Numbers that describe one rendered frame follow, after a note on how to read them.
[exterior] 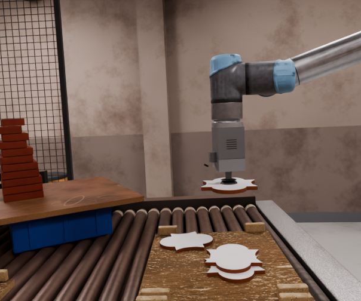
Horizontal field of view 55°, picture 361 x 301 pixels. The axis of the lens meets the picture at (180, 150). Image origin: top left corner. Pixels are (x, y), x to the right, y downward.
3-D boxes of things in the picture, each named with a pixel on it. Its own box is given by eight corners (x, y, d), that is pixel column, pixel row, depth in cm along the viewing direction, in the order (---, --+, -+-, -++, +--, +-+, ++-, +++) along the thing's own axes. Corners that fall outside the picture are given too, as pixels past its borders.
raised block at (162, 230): (177, 233, 108) (177, 224, 108) (177, 235, 106) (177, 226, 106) (158, 234, 108) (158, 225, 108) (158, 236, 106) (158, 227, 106)
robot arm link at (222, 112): (213, 103, 79) (208, 104, 87) (214, 123, 79) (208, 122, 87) (245, 101, 80) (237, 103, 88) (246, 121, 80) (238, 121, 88)
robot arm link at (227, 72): (244, 51, 77) (206, 54, 79) (245, 101, 78) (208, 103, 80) (245, 57, 85) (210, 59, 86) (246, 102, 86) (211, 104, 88)
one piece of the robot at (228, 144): (199, 112, 87) (201, 176, 89) (204, 111, 79) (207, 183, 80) (236, 110, 88) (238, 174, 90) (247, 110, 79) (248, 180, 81)
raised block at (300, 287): (306, 295, 69) (306, 282, 68) (309, 300, 67) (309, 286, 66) (276, 296, 69) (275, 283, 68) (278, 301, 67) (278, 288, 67)
